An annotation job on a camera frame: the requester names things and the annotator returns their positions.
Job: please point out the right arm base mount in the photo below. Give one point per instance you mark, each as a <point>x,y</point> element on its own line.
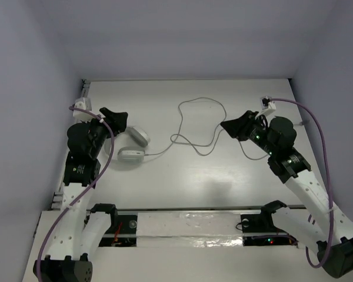
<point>259,230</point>

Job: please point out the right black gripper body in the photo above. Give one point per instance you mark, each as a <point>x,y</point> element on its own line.
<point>256,133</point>

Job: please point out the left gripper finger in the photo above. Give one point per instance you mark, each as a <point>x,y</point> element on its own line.
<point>117,121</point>
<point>106,112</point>

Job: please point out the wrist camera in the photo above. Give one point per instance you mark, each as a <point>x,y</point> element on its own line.
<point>268,107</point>
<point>83,104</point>

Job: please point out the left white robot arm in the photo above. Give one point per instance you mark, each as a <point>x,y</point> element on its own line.
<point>69,245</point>

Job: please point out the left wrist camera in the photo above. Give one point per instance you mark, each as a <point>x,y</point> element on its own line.
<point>83,104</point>

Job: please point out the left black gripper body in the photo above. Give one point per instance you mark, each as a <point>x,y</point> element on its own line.
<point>105,123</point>

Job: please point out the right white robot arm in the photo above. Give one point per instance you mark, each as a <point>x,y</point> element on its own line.
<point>330,233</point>

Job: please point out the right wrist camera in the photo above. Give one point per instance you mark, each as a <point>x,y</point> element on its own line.
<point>268,107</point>

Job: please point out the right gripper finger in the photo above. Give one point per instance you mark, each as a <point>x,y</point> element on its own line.
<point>249,115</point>
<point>235,128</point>

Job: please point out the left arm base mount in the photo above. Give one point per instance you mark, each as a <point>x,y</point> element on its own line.
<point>122,232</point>

